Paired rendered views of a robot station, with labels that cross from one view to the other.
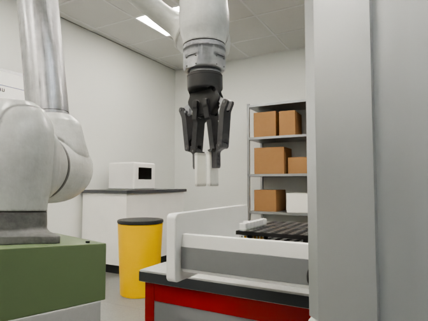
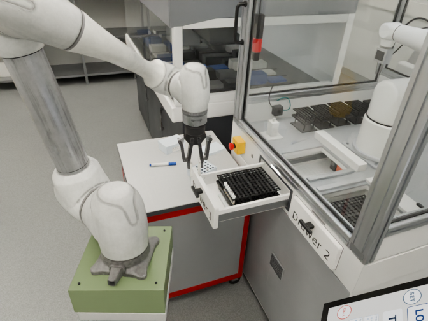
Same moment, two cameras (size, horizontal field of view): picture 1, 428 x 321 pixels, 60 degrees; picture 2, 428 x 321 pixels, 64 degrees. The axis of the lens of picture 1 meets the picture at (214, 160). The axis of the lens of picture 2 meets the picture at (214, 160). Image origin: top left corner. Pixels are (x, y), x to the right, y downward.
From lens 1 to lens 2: 115 cm
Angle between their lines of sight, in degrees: 61
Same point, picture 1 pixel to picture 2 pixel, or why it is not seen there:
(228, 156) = not seen: outside the picture
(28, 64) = (61, 139)
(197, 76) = (199, 130)
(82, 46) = not seen: outside the picture
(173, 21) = (153, 74)
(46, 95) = (81, 156)
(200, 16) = (204, 101)
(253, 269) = (246, 213)
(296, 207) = not seen: hidden behind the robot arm
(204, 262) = (227, 217)
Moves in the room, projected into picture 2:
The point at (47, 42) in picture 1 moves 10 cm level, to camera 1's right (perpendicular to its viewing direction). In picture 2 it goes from (67, 114) to (98, 104)
